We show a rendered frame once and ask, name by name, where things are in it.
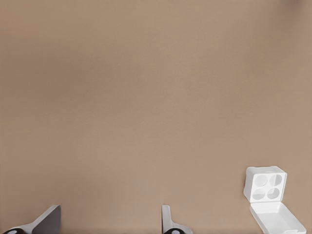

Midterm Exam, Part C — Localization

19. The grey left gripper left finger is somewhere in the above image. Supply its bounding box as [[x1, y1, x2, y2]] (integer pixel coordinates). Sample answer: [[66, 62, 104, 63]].
[[1, 204, 61, 234]]

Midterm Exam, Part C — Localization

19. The white egg box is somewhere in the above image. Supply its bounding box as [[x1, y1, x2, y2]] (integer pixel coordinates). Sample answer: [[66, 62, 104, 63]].
[[243, 166, 288, 203]]

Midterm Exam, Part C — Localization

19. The white egg box lid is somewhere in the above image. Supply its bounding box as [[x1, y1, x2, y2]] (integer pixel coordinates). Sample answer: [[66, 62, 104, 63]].
[[249, 201, 307, 234]]

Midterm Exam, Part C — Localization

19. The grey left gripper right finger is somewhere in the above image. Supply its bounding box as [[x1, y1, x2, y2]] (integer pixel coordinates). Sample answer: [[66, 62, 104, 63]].
[[161, 205, 192, 234]]

